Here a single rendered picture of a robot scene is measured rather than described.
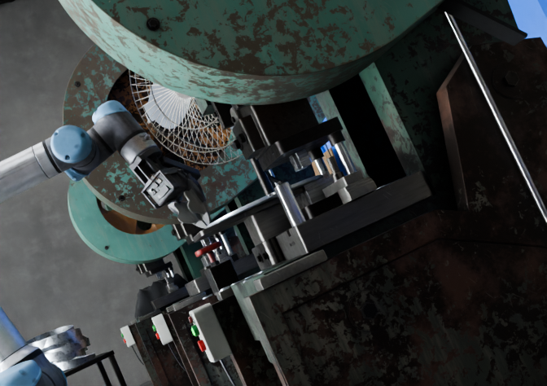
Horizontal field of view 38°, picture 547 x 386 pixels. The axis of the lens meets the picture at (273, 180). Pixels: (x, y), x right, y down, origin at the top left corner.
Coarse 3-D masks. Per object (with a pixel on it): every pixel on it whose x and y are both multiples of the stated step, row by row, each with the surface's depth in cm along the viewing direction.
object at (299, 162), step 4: (296, 152) 179; (300, 152) 179; (304, 152) 179; (292, 156) 180; (296, 156) 179; (300, 156) 179; (304, 156) 179; (308, 156) 179; (292, 160) 181; (296, 160) 180; (300, 160) 179; (304, 160) 179; (308, 160) 179; (292, 164) 182; (296, 164) 179; (300, 164) 179; (304, 164) 179; (308, 164) 179; (296, 168) 180; (300, 168) 179; (304, 168) 183
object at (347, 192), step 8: (328, 160) 165; (336, 168) 165; (336, 176) 164; (344, 176) 158; (352, 176) 158; (360, 176) 159; (336, 184) 163; (344, 184) 158; (352, 184) 157; (360, 184) 157; (368, 184) 157; (328, 192) 169; (336, 192) 167; (344, 192) 157; (352, 192) 156; (360, 192) 156; (368, 192) 156; (344, 200) 159
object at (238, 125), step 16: (240, 112) 182; (256, 112) 173; (272, 112) 174; (288, 112) 175; (304, 112) 176; (240, 128) 176; (256, 128) 175; (272, 128) 173; (288, 128) 174; (304, 128) 175; (240, 144) 181; (256, 144) 174; (272, 144) 173
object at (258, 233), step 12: (300, 192) 172; (264, 204) 170; (276, 204) 173; (240, 216) 168; (252, 216) 172; (264, 216) 172; (276, 216) 172; (216, 228) 167; (252, 228) 174; (264, 228) 171; (276, 228) 172; (288, 228) 172; (252, 240) 179; (264, 240) 171; (264, 252) 173; (276, 252) 171; (264, 264) 178
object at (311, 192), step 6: (330, 174) 174; (318, 180) 173; (324, 180) 174; (330, 180) 174; (306, 186) 172; (312, 186) 173; (318, 186) 173; (324, 186) 173; (306, 192) 173; (312, 192) 173; (318, 192) 173; (300, 198) 178; (306, 198) 174; (312, 198) 172; (318, 198) 173; (324, 198) 173; (300, 204) 180; (306, 204) 176
